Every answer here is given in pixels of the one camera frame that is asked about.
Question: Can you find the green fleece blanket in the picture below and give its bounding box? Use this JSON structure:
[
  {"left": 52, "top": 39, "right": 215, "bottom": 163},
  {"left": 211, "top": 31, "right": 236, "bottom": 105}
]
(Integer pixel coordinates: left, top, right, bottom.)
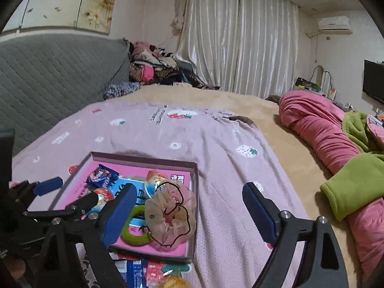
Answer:
[{"left": 319, "top": 112, "right": 384, "bottom": 222}]

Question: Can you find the red blue toy capsule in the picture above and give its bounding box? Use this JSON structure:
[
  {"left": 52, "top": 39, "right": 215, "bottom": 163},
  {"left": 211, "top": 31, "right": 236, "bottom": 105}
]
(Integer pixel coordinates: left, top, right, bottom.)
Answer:
[{"left": 87, "top": 187, "right": 116, "bottom": 215}]

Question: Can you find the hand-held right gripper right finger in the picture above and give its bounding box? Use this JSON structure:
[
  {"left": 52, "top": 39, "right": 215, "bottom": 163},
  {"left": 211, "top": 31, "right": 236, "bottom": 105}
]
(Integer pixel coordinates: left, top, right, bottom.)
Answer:
[{"left": 242, "top": 182, "right": 350, "bottom": 288}]

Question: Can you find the pink picture book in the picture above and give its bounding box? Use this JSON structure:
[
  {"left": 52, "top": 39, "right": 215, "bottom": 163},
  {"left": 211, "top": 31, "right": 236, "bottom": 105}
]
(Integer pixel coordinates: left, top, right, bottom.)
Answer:
[{"left": 58, "top": 160, "right": 194, "bottom": 257}]

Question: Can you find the grey quilted headboard cover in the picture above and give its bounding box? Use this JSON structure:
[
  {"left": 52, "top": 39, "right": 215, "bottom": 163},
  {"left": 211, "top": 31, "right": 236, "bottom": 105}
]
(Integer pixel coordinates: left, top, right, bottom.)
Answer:
[{"left": 0, "top": 33, "right": 132, "bottom": 156}]

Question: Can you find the shallow grey cardboard box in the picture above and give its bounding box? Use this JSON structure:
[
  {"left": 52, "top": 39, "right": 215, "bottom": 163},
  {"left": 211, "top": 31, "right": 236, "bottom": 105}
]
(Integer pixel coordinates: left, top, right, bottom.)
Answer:
[{"left": 49, "top": 151, "right": 199, "bottom": 263}]

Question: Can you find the oval vanity mirror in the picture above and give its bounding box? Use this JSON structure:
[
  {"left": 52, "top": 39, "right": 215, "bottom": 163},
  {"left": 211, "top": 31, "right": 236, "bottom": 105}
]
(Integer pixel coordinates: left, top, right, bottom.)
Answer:
[{"left": 310, "top": 64, "right": 333, "bottom": 96}]

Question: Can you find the blue patterned cloth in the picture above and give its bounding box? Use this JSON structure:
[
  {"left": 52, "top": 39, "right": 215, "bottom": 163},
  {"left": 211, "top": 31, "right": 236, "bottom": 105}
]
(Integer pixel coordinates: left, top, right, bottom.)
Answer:
[{"left": 103, "top": 81, "right": 141, "bottom": 100}]

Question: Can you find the black flat television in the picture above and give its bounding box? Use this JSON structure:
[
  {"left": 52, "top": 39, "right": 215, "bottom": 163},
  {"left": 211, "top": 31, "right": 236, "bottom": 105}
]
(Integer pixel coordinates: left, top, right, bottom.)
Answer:
[{"left": 362, "top": 59, "right": 384, "bottom": 105}]

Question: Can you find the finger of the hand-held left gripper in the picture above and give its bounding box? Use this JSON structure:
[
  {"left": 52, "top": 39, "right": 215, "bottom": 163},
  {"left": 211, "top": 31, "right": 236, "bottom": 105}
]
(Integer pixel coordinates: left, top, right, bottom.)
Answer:
[
  {"left": 9, "top": 177, "right": 64, "bottom": 198},
  {"left": 64, "top": 192, "right": 100, "bottom": 215}
]

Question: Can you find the flower print wall panel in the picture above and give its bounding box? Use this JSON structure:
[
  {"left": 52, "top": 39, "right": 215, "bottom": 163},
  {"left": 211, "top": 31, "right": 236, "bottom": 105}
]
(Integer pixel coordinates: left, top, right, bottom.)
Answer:
[{"left": 3, "top": 0, "right": 116, "bottom": 35}]

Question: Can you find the pile of clothes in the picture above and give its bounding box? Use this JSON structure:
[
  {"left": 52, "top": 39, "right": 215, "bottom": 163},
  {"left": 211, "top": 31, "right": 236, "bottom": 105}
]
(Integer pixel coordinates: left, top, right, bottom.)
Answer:
[{"left": 129, "top": 37, "right": 222, "bottom": 92}]

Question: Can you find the pink quilt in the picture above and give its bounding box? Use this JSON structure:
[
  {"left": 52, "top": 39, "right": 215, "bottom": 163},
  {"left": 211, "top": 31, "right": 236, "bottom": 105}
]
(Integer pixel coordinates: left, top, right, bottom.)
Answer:
[{"left": 277, "top": 90, "right": 384, "bottom": 279}]

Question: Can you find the white air conditioner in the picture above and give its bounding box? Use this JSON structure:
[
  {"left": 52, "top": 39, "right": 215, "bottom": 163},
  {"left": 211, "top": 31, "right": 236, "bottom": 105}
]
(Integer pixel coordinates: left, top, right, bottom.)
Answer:
[{"left": 317, "top": 16, "right": 353, "bottom": 35}]

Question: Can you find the yellow snack packet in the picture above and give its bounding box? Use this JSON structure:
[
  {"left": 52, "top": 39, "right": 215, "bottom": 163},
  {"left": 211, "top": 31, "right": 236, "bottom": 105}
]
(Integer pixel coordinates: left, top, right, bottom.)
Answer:
[{"left": 157, "top": 276, "right": 188, "bottom": 288}]

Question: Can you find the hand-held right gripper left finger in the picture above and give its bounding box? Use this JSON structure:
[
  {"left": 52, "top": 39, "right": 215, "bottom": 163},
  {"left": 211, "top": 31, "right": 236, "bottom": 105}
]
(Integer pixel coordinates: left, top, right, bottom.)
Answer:
[{"left": 33, "top": 182, "right": 138, "bottom": 288}]

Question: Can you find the beige bed sheet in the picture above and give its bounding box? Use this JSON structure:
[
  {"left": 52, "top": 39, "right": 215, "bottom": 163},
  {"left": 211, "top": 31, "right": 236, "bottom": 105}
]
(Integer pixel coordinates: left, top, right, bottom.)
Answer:
[{"left": 141, "top": 83, "right": 363, "bottom": 288}]

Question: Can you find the pink strawberry print blanket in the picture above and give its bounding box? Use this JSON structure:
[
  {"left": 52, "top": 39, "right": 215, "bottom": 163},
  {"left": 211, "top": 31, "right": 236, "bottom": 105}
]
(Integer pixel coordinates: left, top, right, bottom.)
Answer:
[{"left": 0, "top": 101, "right": 303, "bottom": 288}]

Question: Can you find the white satin curtain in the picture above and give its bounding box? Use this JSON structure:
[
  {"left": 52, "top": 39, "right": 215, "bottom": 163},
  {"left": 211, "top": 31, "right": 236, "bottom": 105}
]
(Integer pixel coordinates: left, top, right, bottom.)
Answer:
[{"left": 175, "top": 0, "right": 300, "bottom": 98}]

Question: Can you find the dark bag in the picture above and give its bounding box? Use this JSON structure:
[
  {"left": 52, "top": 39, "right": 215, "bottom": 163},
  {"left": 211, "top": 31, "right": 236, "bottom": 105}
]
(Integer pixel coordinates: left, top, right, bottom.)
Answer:
[{"left": 295, "top": 77, "right": 318, "bottom": 90}]

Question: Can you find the beige sheer scrunchie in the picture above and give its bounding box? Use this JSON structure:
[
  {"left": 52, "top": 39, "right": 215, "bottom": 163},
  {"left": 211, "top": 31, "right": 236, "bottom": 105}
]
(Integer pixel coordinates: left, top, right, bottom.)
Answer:
[{"left": 144, "top": 181, "right": 197, "bottom": 251}]

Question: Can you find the small blue snack packet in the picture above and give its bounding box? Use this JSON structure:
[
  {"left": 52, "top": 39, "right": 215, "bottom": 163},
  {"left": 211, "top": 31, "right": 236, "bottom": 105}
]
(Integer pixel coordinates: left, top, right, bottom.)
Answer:
[{"left": 85, "top": 163, "right": 122, "bottom": 191}]

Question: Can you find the green fuzzy scrunchie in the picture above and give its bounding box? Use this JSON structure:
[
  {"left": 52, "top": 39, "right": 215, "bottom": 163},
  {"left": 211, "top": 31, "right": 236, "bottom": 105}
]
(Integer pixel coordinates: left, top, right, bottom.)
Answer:
[{"left": 120, "top": 205, "right": 152, "bottom": 246}]

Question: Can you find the blue white toy capsule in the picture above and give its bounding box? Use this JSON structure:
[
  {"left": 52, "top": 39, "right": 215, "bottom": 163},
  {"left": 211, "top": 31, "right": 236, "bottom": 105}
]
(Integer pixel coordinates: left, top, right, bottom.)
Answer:
[{"left": 144, "top": 169, "right": 168, "bottom": 197}]

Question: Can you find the large blue snack packet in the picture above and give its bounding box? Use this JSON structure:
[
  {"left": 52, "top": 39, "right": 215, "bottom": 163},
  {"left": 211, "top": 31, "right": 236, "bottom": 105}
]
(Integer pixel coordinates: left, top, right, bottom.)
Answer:
[{"left": 112, "top": 256, "right": 149, "bottom": 288}]

